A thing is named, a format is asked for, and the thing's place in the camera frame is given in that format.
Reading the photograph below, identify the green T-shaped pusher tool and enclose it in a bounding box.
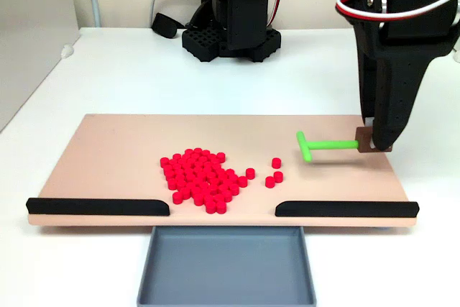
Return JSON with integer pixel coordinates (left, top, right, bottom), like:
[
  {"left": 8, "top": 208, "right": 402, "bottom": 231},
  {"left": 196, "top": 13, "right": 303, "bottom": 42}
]
[{"left": 295, "top": 126, "right": 392, "bottom": 162}]

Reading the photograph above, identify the red granule pile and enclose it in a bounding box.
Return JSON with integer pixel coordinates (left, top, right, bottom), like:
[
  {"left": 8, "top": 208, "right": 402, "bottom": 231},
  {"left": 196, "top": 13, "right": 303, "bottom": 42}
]
[{"left": 160, "top": 147, "right": 249, "bottom": 214}]

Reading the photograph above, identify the beige flat board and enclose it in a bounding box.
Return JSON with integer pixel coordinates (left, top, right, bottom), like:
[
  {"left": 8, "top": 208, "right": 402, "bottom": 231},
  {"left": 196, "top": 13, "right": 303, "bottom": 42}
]
[{"left": 27, "top": 113, "right": 420, "bottom": 229}]

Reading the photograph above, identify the black strap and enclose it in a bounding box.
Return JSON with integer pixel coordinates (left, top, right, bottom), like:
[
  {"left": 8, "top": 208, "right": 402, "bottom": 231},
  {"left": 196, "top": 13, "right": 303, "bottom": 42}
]
[{"left": 150, "top": 12, "right": 188, "bottom": 40}]

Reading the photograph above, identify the black edge rail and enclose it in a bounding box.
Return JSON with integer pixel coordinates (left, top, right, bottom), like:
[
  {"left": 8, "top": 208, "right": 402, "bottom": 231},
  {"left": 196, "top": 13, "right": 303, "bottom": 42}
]
[
  {"left": 25, "top": 197, "right": 170, "bottom": 217},
  {"left": 275, "top": 199, "right": 420, "bottom": 219}
]

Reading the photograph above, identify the grey tray container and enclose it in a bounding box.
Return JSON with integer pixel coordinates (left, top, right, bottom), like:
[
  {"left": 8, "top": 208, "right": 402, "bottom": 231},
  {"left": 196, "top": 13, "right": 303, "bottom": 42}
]
[{"left": 135, "top": 226, "right": 318, "bottom": 307}]

